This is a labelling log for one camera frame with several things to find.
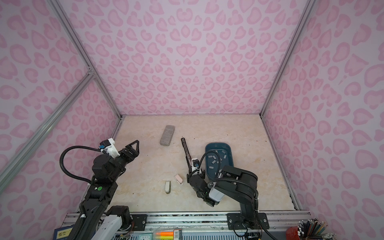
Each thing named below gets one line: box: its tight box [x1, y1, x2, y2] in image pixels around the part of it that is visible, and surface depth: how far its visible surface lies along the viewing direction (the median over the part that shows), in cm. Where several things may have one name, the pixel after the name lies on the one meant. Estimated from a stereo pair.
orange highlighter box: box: [152, 229, 182, 240], surface depth 70 cm
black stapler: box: [181, 137, 192, 173], surface depth 100 cm
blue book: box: [53, 224, 75, 240], surface depth 70 cm
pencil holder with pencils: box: [297, 218, 337, 240], surface depth 61 cm
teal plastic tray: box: [205, 142, 234, 180], surface depth 97 cm
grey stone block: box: [159, 125, 175, 147], surface depth 107 cm
